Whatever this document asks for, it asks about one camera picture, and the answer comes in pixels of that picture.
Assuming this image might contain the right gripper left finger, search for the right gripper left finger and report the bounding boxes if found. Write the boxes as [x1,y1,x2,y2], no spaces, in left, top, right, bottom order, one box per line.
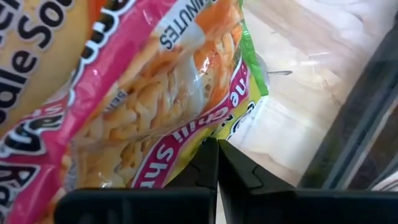
[54,138,219,224]

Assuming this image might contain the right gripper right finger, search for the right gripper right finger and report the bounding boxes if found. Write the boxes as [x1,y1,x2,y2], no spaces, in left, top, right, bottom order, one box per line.
[217,139,398,224]

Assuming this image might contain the lime chili shrimp noodle packet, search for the lime chili shrimp noodle packet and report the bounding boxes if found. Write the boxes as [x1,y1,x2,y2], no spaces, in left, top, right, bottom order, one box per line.
[0,0,270,224]

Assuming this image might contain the clear plastic bin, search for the clear plastic bin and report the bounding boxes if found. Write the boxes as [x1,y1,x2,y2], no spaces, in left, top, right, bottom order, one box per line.
[226,0,398,190]

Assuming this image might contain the black aluminium table frame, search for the black aluminium table frame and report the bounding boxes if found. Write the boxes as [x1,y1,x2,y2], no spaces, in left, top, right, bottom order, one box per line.
[298,18,398,191]

